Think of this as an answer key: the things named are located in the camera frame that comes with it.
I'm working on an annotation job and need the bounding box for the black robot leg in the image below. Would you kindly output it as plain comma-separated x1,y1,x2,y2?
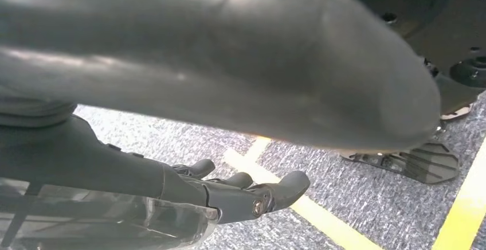
323,0,486,117

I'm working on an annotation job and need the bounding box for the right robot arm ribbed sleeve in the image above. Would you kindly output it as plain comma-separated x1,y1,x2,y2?
0,95,79,128

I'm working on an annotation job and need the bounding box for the black robot foot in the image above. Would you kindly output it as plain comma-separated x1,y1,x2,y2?
339,139,460,185

